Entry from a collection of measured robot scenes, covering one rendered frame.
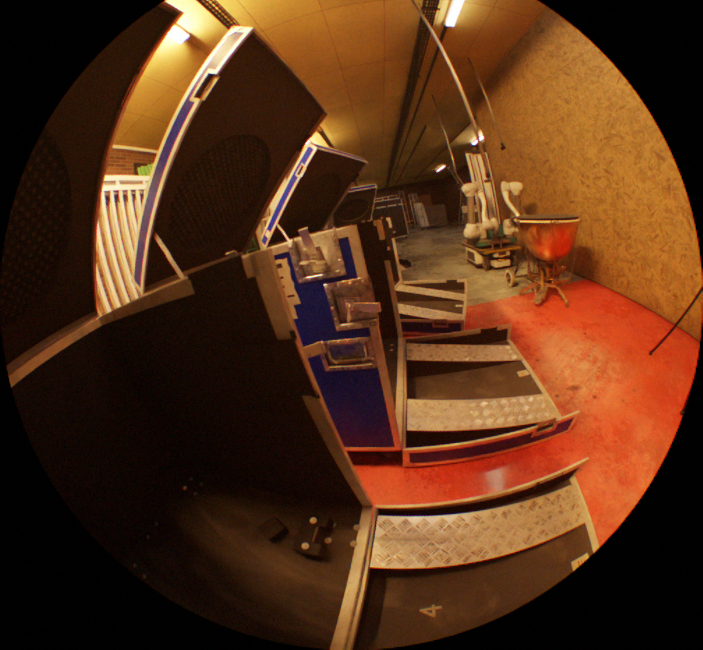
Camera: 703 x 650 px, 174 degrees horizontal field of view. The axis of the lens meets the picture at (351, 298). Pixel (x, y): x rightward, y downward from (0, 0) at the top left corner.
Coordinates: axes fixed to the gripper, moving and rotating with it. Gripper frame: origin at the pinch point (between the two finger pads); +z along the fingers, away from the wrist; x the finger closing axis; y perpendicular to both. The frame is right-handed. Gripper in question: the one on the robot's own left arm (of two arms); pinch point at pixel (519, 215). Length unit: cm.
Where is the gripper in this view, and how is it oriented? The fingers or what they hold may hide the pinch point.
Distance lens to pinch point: 294.2
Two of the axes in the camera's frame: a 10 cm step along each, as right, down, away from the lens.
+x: 9.6, -1.6, -2.2
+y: -1.5, -9.9, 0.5
